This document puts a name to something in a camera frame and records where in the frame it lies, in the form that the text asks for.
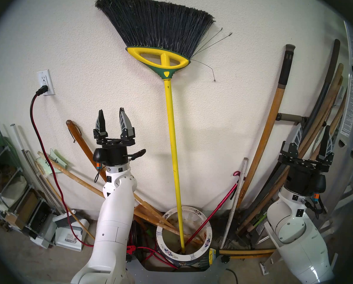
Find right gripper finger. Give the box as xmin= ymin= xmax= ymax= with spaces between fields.
xmin=317 ymin=125 xmax=335 ymax=169
xmin=280 ymin=123 xmax=303 ymax=160

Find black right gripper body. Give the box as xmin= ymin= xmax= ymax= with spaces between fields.
xmin=278 ymin=154 xmax=331 ymax=195

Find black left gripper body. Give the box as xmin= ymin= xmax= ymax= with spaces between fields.
xmin=96 ymin=138 xmax=135 ymax=168

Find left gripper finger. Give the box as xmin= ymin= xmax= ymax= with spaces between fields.
xmin=119 ymin=108 xmax=135 ymax=139
xmin=94 ymin=110 xmax=108 ymax=139

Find yellow broom with black bristles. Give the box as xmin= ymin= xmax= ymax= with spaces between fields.
xmin=94 ymin=0 xmax=233 ymax=254

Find white floral ceramic pot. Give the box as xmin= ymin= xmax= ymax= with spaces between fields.
xmin=156 ymin=206 xmax=213 ymax=267

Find light wooden stick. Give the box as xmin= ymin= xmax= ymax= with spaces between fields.
xmin=37 ymin=151 xmax=205 ymax=245
xmin=134 ymin=194 xmax=178 ymax=229

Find aluminium extension ladder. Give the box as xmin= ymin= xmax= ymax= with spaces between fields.
xmin=319 ymin=20 xmax=353 ymax=236

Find pale green plastic blade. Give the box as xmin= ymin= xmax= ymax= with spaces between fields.
xmin=45 ymin=149 xmax=68 ymax=177

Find white flat wooden stick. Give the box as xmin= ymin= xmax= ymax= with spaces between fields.
xmin=220 ymin=158 xmax=248 ymax=249

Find thin wooden dowel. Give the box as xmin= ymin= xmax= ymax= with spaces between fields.
xmin=35 ymin=161 xmax=95 ymax=240

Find grey metal rods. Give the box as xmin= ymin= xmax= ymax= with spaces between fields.
xmin=22 ymin=150 xmax=65 ymax=216

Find white plastic pipe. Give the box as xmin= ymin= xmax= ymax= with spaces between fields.
xmin=10 ymin=124 xmax=32 ymax=159

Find pink metal cane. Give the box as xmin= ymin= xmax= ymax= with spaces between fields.
xmin=184 ymin=171 xmax=241 ymax=247

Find white dustpan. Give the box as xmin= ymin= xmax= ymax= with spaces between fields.
xmin=52 ymin=213 xmax=90 ymax=252

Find grey metal storage shelf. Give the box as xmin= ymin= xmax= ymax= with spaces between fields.
xmin=0 ymin=121 xmax=57 ymax=248

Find brown cardboard box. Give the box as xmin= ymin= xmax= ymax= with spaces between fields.
xmin=6 ymin=189 xmax=39 ymax=230

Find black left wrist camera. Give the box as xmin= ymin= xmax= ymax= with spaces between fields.
xmin=93 ymin=148 xmax=107 ymax=171

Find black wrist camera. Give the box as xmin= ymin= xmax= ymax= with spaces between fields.
xmin=311 ymin=174 xmax=327 ymax=199
xmin=93 ymin=148 xmax=107 ymax=171

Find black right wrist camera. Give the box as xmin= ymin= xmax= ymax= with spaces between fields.
xmin=311 ymin=174 xmax=327 ymax=199

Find dark brown wooden handle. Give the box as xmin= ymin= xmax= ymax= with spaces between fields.
xmin=66 ymin=120 xmax=107 ymax=183

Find olive grip tool handle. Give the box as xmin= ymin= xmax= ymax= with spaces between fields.
xmin=277 ymin=112 xmax=309 ymax=123

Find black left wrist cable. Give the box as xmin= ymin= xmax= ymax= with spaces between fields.
xmin=94 ymin=165 xmax=107 ymax=183

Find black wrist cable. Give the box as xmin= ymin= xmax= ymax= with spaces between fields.
xmin=302 ymin=198 xmax=327 ymax=216
xmin=94 ymin=165 xmax=107 ymax=183

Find orange handle with black grip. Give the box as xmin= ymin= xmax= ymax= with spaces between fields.
xmin=236 ymin=44 xmax=296 ymax=210

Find light wooden tool handle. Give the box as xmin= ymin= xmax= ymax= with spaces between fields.
xmin=237 ymin=64 xmax=344 ymax=232
xmin=311 ymin=91 xmax=348 ymax=161
xmin=301 ymin=77 xmax=345 ymax=156

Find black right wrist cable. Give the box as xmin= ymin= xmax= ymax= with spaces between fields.
xmin=302 ymin=198 xmax=327 ymax=216

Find bundle of long tool handles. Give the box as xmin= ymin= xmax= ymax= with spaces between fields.
xmin=248 ymin=39 xmax=341 ymax=216

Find black red power cord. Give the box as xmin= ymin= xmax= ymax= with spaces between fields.
xmin=30 ymin=85 xmax=94 ymax=248

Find white wall outlet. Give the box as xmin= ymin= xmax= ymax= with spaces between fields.
xmin=36 ymin=69 xmax=55 ymax=96

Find orange wooden handle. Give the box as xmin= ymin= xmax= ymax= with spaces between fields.
xmin=219 ymin=249 xmax=276 ymax=259

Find black red cord reel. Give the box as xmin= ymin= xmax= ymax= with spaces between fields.
xmin=126 ymin=221 xmax=177 ymax=269

